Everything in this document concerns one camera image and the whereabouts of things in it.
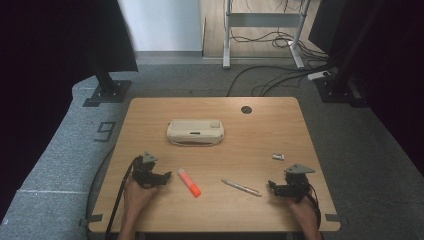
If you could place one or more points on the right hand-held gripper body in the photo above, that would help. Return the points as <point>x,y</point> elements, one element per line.
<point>296,183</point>

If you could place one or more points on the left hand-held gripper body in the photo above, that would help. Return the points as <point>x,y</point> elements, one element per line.
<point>144,173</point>

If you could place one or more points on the orange highlighter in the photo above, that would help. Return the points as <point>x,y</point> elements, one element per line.
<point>189,182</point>

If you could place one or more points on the small eraser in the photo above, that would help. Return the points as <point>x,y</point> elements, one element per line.
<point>278,156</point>

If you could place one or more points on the silver pen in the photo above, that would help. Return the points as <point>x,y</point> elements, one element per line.
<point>241,187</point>

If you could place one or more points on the beige pencil case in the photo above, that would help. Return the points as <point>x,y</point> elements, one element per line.
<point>195,132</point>

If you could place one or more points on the person's left hand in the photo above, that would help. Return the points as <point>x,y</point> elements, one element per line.
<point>138,196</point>

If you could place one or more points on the person's right hand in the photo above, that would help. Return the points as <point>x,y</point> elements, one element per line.
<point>305,210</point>

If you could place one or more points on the black floor stand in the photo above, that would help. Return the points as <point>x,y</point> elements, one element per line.
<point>340,86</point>
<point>108,86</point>

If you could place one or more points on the white power strip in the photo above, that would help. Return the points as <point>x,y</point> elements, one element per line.
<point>318,75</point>

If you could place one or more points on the black curtain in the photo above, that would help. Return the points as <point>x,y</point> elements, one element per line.
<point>50,66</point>
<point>383,66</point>

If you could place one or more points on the grey metal desk frame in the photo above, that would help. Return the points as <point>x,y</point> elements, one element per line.
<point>263,20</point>

